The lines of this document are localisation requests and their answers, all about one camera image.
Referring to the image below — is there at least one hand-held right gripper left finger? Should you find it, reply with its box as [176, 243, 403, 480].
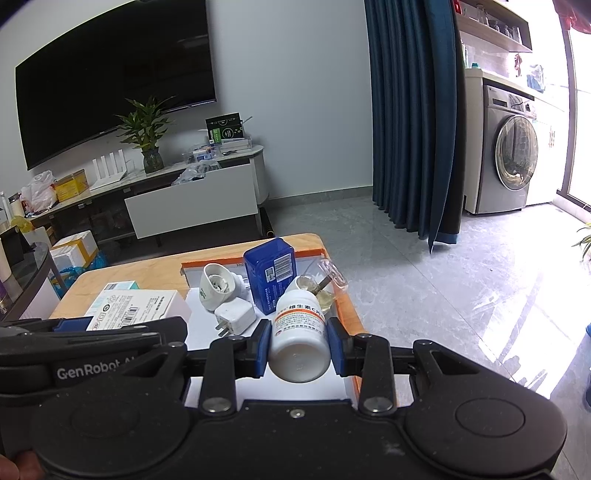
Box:
[148, 318, 273, 415]

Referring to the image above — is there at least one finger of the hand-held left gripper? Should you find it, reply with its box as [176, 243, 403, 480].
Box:
[85, 316, 188, 354]
[0, 318, 95, 344]

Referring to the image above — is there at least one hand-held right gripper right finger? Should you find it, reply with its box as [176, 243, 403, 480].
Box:
[325, 318, 467, 415]

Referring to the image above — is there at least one white cardboard box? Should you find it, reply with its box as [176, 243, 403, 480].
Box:
[85, 290, 192, 333]

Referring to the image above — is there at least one white pill bottle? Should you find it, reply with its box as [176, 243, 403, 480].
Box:
[269, 278, 332, 384]

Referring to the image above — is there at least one white power adapter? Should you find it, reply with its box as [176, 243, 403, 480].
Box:
[213, 299, 256, 341]

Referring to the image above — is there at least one white heater with liquid bottle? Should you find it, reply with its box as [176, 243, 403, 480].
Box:
[295, 259, 347, 319]

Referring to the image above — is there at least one teal bandage box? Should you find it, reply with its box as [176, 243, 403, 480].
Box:
[95, 282, 141, 305]

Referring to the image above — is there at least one white mosquito repellent heater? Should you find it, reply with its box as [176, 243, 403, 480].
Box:
[200, 263, 250, 312]

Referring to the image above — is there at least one blue plastic box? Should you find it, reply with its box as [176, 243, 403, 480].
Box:
[243, 237, 296, 315]

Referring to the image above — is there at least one person's left hand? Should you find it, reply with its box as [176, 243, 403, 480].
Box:
[0, 450, 44, 480]

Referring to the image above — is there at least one blue plastic bag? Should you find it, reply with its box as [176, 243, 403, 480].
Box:
[51, 251, 109, 301]

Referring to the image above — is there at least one dark oval side table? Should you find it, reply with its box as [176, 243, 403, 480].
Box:
[0, 228, 63, 321]

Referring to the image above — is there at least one white foam box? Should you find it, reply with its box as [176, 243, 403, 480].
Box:
[50, 231, 100, 271]

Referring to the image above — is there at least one black rectangular device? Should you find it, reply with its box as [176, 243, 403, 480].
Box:
[0, 233, 26, 268]

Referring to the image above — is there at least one white plastic bag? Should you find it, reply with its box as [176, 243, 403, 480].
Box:
[21, 171, 58, 213]

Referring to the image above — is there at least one yellow box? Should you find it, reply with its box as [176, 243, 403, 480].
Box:
[54, 169, 88, 202]

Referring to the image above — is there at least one white open drawer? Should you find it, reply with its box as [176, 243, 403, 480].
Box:
[124, 159, 259, 241]

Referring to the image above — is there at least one white router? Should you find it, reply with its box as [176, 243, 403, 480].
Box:
[90, 150, 129, 192]

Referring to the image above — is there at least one television cabinet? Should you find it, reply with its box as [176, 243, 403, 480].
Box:
[21, 144, 267, 247]

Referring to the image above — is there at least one pile of clear packets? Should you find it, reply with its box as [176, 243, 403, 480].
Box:
[172, 147, 222, 186]

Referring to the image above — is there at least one potted plant in dark vase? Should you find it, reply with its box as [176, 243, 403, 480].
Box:
[115, 96, 177, 175]

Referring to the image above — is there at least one green black box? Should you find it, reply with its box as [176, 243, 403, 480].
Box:
[205, 113, 245, 141]

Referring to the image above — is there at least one blue curtain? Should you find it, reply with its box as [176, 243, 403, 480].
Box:
[364, 0, 465, 254]

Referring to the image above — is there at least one silver washing machine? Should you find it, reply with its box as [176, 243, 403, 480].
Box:
[475, 84, 540, 215]

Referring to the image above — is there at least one black television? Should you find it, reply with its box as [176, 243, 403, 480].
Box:
[15, 0, 218, 171]

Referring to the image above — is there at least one green floor plant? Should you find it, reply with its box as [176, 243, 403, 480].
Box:
[574, 222, 591, 264]

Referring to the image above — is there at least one red hanging cloth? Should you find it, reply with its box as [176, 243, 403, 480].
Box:
[554, 0, 591, 34]

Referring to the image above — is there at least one wall shelf with glasses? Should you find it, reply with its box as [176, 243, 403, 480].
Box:
[455, 0, 536, 52]

